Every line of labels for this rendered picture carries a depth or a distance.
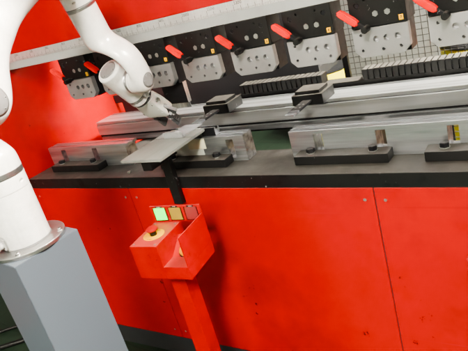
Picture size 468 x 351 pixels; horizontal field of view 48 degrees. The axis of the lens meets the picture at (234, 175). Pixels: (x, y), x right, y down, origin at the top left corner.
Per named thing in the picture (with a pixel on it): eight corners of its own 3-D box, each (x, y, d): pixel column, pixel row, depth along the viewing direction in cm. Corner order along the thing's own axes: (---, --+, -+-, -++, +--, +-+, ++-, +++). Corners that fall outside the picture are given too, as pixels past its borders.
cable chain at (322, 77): (241, 95, 222) (238, 86, 221) (247, 90, 227) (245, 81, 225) (322, 85, 201) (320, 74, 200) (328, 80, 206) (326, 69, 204)
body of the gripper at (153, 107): (154, 83, 173) (175, 101, 181) (131, 87, 179) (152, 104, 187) (147, 104, 170) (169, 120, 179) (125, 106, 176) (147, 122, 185)
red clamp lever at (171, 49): (164, 45, 173) (188, 60, 171) (172, 42, 176) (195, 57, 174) (163, 49, 174) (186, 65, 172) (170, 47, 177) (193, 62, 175)
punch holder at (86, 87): (72, 100, 214) (56, 60, 208) (86, 93, 221) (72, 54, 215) (97, 96, 206) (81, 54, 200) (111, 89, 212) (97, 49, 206)
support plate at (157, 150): (120, 163, 180) (120, 161, 180) (166, 134, 200) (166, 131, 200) (160, 161, 170) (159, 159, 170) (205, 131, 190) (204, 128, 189)
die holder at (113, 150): (55, 167, 243) (47, 148, 239) (65, 161, 247) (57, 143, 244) (134, 164, 215) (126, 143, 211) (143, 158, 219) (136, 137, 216)
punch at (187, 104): (168, 110, 195) (161, 85, 192) (172, 108, 196) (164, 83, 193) (189, 107, 189) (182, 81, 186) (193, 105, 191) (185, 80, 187)
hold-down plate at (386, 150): (294, 165, 168) (292, 157, 167) (301, 158, 172) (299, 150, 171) (388, 163, 152) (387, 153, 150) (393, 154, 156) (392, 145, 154)
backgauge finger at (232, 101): (183, 129, 202) (180, 117, 200) (219, 106, 221) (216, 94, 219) (209, 127, 195) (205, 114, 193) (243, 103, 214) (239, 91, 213)
